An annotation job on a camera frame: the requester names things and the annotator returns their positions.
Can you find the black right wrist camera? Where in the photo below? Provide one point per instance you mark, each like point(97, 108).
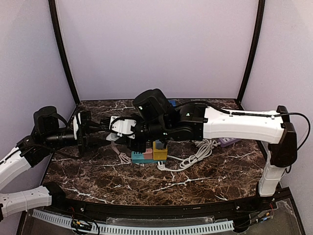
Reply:
point(151, 104)

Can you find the black frame post left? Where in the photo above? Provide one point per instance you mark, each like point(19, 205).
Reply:
point(62, 51)

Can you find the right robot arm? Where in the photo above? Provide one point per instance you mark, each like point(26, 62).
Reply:
point(199, 121)

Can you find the light blue USB charger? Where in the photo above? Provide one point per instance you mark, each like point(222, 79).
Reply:
point(160, 144)

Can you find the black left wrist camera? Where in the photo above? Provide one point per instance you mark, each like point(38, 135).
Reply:
point(46, 120)

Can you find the white USB charger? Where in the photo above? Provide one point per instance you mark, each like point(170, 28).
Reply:
point(113, 136)

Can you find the teal power strip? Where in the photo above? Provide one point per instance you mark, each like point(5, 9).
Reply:
point(137, 158)

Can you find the dark blue cube adapter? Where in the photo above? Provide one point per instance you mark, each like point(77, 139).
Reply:
point(172, 102)

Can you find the purple power strip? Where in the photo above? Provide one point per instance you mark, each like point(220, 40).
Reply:
point(224, 142)

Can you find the black frame post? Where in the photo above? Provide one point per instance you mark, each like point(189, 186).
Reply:
point(62, 51)
point(252, 52)

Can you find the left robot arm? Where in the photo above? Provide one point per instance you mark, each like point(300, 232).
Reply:
point(27, 153)

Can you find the white three-pin plug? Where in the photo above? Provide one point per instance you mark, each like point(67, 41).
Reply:
point(161, 166)

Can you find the yellow cube plug adapter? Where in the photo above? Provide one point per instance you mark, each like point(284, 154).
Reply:
point(159, 154)

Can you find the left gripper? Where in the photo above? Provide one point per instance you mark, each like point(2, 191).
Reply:
point(81, 136)

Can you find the white slotted cable duct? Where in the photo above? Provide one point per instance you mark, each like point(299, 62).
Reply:
point(142, 228)

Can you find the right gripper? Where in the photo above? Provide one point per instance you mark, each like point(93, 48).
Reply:
point(138, 134)

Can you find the black frame post right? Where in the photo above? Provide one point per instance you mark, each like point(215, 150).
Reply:
point(252, 52)

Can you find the black front rail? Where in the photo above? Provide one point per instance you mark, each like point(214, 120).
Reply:
point(233, 209)

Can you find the pink USB charger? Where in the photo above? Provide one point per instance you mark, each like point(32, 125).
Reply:
point(148, 154)

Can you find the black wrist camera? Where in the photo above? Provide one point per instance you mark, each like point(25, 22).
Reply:
point(46, 120)
point(151, 104)

